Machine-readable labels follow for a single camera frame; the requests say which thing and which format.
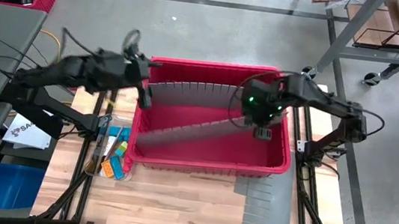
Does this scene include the large red plastic bin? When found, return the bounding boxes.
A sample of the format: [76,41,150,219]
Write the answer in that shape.
[125,52,302,186]

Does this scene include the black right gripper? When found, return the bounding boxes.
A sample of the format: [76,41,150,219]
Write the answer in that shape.
[237,71,297,133]

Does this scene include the cardboard boxes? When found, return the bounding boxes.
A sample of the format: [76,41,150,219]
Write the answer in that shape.
[305,0,399,49]

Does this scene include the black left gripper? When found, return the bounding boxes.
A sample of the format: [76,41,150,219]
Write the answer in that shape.
[119,52,159,110]

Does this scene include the black bar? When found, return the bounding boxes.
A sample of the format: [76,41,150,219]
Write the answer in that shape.
[0,81,68,141]

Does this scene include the grey desk top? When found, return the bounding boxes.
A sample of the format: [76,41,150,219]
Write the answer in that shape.
[0,2,49,108]

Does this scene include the black table frame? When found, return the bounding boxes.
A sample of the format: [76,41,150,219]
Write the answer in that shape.
[34,49,368,224]

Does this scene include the grey metal cart frame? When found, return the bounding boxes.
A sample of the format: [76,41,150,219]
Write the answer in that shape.
[315,0,399,81]

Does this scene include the clear plastic tray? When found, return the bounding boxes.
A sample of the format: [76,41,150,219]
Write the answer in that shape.
[83,112,139,184]

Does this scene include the long blue toy brick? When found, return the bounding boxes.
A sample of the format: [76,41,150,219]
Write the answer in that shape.
[108,124,132,141]

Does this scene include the white printed tag card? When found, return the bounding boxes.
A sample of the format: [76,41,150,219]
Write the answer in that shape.
[103,135,117,158]

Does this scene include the white printed paper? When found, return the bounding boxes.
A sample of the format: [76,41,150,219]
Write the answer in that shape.
[1,110,63,152]

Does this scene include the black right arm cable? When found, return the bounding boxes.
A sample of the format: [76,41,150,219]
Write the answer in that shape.
[226,65,391,145]

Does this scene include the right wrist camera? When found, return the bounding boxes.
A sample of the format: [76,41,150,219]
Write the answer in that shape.
[252,125,273,142]

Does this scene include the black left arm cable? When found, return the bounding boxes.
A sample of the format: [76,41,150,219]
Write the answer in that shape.
[58,19,144,63]

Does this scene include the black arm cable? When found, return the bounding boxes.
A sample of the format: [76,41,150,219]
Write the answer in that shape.
[226,65,391,145]
[58,19,144,63]

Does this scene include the tool with wooden handle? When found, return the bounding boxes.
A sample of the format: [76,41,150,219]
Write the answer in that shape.
[85,114,124,178]

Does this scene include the yellow cable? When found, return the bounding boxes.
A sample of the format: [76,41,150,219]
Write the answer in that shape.
[35,28,64,63]

